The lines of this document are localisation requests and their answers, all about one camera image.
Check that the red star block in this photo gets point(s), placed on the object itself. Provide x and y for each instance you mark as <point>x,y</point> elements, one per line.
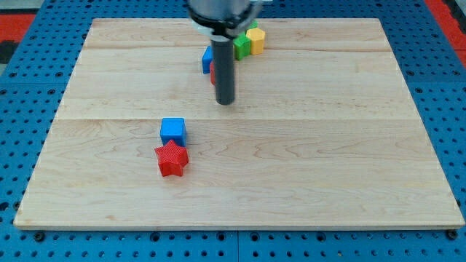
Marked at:
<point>171,159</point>

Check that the red block behind rod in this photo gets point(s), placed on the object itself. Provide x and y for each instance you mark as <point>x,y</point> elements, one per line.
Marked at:
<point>212,73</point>

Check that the blue cube block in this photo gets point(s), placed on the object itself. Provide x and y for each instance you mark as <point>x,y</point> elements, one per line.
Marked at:
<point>173,129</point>

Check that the blue block behind rod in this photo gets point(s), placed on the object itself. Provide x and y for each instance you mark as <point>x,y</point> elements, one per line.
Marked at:
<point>206,60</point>

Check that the light wooden board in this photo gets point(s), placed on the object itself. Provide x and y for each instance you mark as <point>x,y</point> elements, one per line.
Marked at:
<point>323,135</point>

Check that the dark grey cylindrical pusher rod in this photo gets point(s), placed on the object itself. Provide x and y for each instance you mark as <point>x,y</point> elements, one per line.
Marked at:
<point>223,63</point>

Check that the green block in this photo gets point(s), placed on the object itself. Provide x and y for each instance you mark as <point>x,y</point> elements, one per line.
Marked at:
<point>241,47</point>
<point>253,25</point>

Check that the yellow hexagon block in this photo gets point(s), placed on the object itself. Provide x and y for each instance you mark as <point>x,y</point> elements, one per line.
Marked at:
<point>257,40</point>

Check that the green block rear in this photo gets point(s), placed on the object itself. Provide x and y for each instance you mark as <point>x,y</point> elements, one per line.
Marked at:
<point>253,25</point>

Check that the green block front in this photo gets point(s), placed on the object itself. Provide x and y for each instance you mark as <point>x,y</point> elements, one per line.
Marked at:
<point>241,47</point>

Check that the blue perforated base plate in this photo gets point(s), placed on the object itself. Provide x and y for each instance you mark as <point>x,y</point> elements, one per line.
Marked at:
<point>44,41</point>

